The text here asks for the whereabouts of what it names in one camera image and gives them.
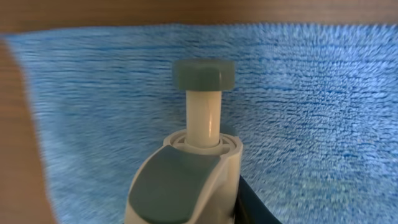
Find blue cloth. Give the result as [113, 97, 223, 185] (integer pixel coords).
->
[0, 23, 398, 224]

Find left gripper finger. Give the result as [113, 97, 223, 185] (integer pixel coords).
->
[232, 175, 283, 224]

